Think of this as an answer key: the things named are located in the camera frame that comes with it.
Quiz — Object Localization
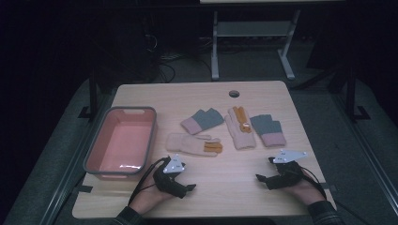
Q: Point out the black metal post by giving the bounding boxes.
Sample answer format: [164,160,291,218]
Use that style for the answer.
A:
[77,67,100,120]
[344,60,372,122]

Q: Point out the black floor cables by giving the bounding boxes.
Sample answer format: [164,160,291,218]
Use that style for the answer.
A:
[155,52,214,84]

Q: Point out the person's right hand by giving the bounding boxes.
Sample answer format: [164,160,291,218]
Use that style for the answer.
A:
[281,176,327,206]

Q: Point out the pink basin with grey rim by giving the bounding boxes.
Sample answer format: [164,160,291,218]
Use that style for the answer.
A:
[82,105,158,182]

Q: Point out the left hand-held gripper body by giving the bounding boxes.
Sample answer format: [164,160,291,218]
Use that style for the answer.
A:
[152,153,189,200]

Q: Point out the grey pink fingerless glove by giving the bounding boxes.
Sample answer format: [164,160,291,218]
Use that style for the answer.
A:
[249,113,287,148]
[179,107,226,136]

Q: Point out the person's left hand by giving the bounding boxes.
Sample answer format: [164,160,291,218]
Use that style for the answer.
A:
[129,172,176,216]

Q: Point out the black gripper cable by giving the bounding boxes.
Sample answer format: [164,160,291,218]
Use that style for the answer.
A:
[127,157,171,208]
[299,166,374,225]

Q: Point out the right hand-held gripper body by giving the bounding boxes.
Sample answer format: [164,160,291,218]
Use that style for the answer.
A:
[267,149,308,191]

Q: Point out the white metal stand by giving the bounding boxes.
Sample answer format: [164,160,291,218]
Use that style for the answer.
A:
[210,8,302,82]

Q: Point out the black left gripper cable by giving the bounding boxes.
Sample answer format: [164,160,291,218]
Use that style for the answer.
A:
[127,157,171,208]

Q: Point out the pink glove with orange fingers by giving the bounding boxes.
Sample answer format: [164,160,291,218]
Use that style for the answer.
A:
[165,132,224,158]
[223,105,258,151]

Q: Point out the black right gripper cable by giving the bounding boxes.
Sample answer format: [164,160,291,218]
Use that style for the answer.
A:
[299,166,374,225]

